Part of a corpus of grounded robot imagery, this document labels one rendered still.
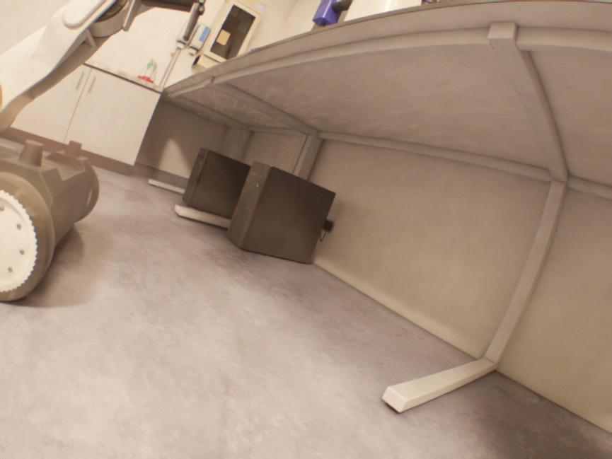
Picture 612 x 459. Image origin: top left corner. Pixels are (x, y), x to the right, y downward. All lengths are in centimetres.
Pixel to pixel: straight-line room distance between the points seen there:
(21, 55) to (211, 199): 175
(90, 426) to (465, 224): 133
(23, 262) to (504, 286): 136
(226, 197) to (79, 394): 201
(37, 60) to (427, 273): 147
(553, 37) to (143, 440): 80
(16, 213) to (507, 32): 83
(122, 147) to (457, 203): 229
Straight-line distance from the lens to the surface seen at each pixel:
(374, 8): 96
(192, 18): 55
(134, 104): 271
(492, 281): 132
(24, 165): 61
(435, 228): 145
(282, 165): 237
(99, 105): 269
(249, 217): 148
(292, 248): 164
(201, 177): 223
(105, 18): 78
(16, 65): 82
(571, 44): 61
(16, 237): 57
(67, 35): 76
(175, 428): 44
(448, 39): 70
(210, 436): 45
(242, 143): 288
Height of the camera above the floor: 31
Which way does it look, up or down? 5 degrees down
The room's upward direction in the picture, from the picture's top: 21 degrees clockwise
